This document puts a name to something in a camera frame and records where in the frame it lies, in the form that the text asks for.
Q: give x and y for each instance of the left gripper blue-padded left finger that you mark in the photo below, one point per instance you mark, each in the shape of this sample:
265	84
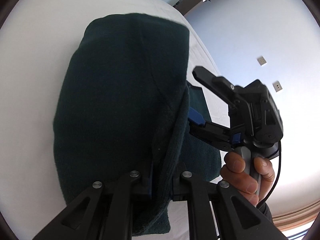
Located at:
100	212

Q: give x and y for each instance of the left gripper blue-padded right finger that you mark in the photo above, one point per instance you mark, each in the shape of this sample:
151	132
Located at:
219	211

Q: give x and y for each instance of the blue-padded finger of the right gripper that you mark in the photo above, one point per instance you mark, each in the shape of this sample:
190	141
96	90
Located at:
218	85
213	134

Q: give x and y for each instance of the dark green knit sweater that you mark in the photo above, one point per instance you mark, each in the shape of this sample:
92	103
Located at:
124	106

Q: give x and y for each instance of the person's right hand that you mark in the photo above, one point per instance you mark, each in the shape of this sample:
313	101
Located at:
234	173

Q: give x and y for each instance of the upper wall socket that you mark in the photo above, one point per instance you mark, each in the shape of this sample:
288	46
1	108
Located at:
261	60

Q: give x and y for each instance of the wall socket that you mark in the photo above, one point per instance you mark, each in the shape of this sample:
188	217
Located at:
277	86
261	60

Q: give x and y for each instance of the lower wall socket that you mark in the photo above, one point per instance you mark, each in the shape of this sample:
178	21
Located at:
277	86

